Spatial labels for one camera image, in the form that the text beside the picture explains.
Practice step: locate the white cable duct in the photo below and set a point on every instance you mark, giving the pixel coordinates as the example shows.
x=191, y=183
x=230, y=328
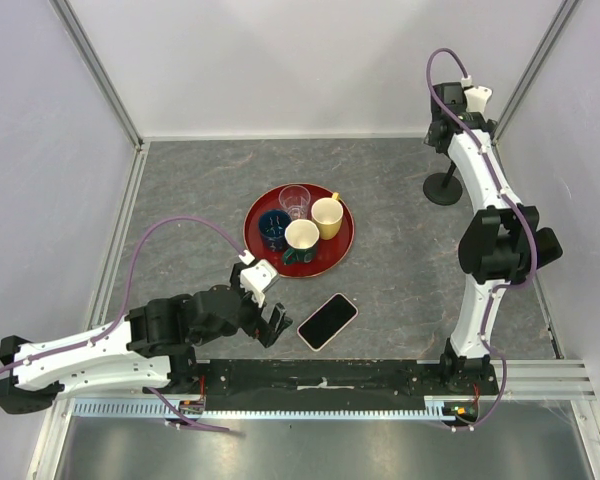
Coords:
x=155, y=408

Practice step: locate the phone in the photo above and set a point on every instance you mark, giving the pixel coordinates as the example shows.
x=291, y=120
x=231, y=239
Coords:
x=327, y=322

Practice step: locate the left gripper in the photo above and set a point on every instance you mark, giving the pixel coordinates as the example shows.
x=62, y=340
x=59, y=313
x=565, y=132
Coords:
x=278, y=322

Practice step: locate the green mug white inside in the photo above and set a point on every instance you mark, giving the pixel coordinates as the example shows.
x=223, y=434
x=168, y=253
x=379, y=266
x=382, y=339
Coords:
x=302, y=237

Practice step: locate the clear glass cup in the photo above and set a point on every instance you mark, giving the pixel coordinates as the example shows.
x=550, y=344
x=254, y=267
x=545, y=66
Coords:
x=295, y=201

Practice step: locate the yellow mug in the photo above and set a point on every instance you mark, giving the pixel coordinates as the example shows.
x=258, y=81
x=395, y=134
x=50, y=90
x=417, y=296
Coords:
x=327, y=214

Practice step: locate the dark blue cup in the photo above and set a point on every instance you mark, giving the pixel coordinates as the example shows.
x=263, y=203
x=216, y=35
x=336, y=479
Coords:
x=272, y=226

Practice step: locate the round base phone holder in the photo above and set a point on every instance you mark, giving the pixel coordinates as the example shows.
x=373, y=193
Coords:
x=443, y=189

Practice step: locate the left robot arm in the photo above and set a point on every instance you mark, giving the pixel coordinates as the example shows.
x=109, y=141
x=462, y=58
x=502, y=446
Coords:
x=152, y=349

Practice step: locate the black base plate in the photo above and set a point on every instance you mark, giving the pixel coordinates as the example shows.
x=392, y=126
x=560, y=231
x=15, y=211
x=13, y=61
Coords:
x=323, y=385

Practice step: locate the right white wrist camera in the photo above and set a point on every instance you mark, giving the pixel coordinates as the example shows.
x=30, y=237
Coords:
x=477, y=97

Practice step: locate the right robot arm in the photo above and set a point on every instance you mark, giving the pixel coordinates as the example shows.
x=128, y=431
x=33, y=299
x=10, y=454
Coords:
x=503, y=246

